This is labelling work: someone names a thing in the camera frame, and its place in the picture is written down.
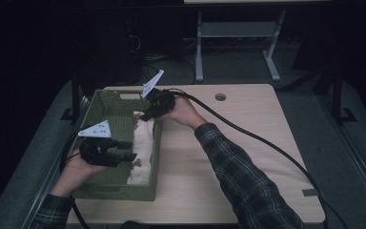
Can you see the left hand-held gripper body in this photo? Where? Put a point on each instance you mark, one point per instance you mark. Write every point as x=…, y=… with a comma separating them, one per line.
x=97, y=152

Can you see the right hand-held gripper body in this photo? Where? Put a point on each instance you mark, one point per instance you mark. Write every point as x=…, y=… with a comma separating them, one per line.
x=163, y=101

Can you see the white stained cloth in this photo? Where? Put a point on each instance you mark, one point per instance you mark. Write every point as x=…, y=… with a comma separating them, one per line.
x=143, y=149

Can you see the green woven basket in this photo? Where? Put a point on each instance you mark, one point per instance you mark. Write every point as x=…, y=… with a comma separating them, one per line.
x=120, y=127

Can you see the person's right hand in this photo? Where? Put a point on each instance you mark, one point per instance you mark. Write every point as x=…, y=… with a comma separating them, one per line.
x=184, y=111

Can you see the person's left hand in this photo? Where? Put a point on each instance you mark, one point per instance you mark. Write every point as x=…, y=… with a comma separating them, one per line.
x=74, y=176

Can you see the black slanted stand leg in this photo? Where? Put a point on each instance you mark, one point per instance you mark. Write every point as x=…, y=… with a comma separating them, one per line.
x=301, y=79

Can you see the grey tape piece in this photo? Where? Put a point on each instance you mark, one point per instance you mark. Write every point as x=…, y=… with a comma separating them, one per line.
x=310, y=192

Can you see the black metal post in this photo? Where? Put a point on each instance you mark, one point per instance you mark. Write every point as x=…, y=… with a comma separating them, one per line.
x=337, y=95
x=75, y=95

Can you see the white metal desk frame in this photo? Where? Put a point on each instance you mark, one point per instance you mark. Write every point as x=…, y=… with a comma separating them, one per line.
x=235, y=29

